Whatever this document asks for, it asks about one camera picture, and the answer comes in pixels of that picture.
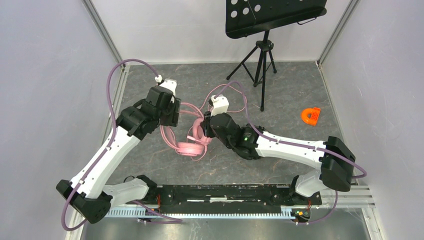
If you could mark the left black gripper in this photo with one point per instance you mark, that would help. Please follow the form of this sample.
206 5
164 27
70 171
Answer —
173 118

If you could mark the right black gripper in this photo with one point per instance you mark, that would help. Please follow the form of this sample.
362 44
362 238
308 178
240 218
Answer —
205 124

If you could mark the pink headphones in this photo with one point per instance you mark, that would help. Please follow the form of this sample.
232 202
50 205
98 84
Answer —
196 143

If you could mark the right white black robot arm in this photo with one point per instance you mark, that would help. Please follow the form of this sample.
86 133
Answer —
332 161

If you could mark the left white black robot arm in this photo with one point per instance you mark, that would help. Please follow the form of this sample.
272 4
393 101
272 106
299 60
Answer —
87 192

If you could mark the orange plastic block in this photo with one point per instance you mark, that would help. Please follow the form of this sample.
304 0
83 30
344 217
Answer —
310 116

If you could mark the black music stand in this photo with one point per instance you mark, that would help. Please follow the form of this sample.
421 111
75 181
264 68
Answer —
244 18

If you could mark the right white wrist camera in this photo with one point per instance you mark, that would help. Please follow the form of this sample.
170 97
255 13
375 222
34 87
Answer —
219 104

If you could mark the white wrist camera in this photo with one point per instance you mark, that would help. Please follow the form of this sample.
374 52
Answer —
167 83
219 104

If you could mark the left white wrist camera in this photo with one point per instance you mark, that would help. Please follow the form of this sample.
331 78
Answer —
167 83

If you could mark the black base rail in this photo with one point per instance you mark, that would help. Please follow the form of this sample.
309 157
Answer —
226 198

